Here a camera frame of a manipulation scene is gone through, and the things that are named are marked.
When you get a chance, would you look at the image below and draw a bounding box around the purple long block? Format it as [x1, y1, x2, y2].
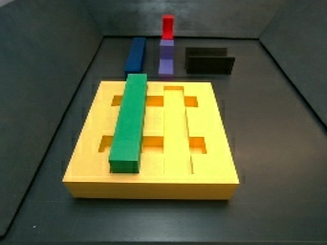
[159, 39, 173, 76]

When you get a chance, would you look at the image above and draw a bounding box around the red upright block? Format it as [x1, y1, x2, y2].
[163, 14, 173, 40]

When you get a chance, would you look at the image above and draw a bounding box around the dark blue long block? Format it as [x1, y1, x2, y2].
[124, 37, 145, 74]

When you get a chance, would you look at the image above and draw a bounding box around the yellow slotted board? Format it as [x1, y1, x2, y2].
[63, 81, 239, 200]

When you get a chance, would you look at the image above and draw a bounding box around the green long block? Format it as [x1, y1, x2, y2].
[108, 74, 147, 173]

